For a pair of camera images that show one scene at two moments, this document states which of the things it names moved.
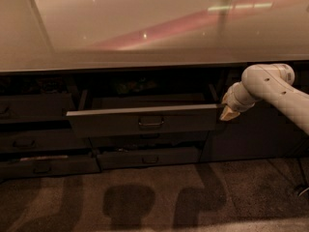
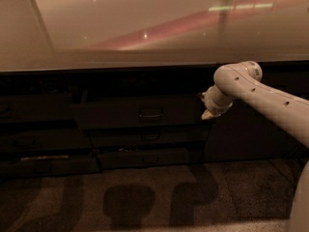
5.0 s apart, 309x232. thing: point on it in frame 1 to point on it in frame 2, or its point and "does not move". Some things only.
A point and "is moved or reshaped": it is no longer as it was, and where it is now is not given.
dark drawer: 40,106 does not move
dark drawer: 49,166 does not move
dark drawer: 101,115 is moved or reshaped
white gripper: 234,101 to 212,105
